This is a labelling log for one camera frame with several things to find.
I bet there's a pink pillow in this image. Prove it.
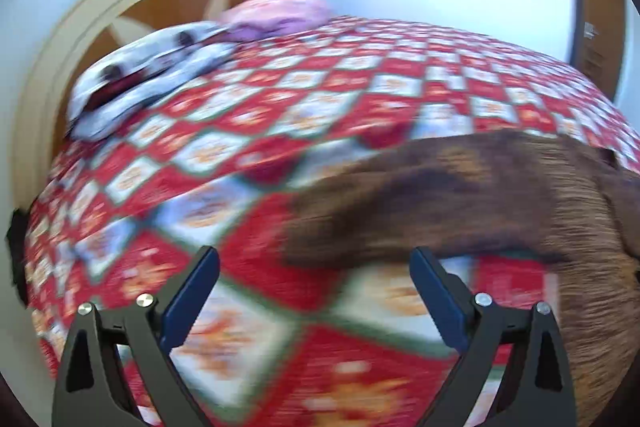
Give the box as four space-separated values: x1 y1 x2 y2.
220 0 333 44

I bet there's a tall cardboard box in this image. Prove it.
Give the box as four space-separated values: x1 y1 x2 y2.
565 0 628 102

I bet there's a red patchwork printed bedspread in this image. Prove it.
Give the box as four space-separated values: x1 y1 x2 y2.
22 14 640 427

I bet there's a brown striped knit garment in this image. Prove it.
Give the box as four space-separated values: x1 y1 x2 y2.
284 129 640 427

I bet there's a white printed pillow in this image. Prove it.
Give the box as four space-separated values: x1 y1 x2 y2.
67 21 238 142

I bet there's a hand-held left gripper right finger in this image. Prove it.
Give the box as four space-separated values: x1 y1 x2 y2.
408 246 579 427

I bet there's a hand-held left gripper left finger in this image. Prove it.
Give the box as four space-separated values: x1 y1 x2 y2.
51 245 221 427

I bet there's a black object beside bed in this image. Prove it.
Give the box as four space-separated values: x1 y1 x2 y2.
5 207 31 305

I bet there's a cream round bed headboard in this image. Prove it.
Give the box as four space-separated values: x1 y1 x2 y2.
12 0 273 208

